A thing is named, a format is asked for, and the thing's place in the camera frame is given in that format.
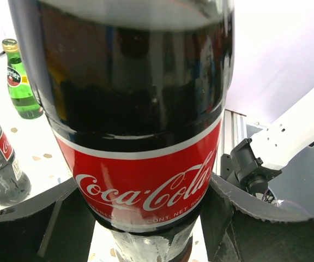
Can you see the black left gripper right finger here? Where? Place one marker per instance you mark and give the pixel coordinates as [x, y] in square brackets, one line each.
[239, 227]

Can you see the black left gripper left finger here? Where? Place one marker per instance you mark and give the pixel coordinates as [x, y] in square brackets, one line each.
[55, 225]

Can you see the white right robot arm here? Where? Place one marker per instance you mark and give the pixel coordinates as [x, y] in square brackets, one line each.
[258, 159]

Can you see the green glass bottle left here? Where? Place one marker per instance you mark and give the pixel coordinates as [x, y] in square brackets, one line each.
[19, 88]

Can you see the aluminium rail frame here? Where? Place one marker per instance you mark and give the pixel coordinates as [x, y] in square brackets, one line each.
[235, 128]

